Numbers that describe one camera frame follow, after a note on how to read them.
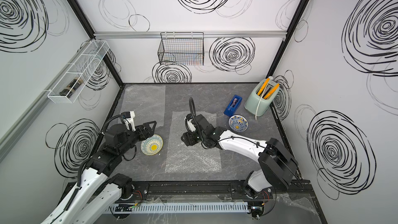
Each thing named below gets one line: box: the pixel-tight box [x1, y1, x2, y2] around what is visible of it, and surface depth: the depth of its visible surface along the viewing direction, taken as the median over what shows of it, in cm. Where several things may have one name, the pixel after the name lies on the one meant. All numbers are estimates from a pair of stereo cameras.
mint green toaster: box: [244, 76, 280, 117], surface depth 94 cm
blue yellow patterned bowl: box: [228, 114, 249, 133], surface depth 98 cm
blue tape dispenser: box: [223, 94, 243, 117], surface depth 104 cm
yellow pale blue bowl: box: [140, 134, 164, 156], surface depth 88 cm
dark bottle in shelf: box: [59, 77, 84, 99], surface depth 69 cm
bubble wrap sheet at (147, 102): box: [119, 85, 166, 129], surface depth 111 cm
